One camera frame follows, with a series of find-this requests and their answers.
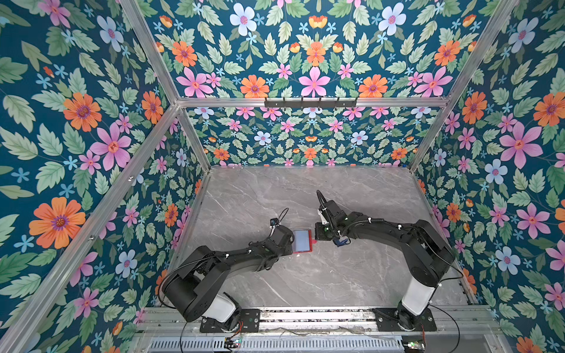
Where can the black hook rack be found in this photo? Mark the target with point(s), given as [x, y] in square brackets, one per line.
[321, 102]

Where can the aluminium frame beam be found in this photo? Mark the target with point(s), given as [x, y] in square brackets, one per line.
[43, 300]
[376, 102]

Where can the aluminium frame back beam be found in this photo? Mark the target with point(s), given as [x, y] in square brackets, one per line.
[376, 102]

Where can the blue card stand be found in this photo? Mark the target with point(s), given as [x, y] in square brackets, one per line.
[342, 241]

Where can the aluminium frame left beam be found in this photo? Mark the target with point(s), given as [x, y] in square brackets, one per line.
[43, 300]

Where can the aluminium frame right post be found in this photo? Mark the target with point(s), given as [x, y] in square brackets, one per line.
[492, 29]

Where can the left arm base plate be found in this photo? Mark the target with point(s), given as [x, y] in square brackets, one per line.
[241, 321]

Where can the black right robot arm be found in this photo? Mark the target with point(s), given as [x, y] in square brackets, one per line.
[427, 255]

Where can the aluminium frame corner post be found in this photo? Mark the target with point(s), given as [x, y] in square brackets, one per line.
[145, 37]

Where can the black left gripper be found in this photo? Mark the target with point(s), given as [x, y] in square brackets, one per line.
[288, 247]

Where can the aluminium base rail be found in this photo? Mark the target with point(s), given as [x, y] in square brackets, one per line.
[443, 320]

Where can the red leather card holder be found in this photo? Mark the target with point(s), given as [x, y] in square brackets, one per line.
[303, 241]

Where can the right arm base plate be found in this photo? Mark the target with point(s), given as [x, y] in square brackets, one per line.
[406, 320]

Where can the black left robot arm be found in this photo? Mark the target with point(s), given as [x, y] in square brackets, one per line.
[194, 288]

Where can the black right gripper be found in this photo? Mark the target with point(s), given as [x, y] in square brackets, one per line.
[329, 211]

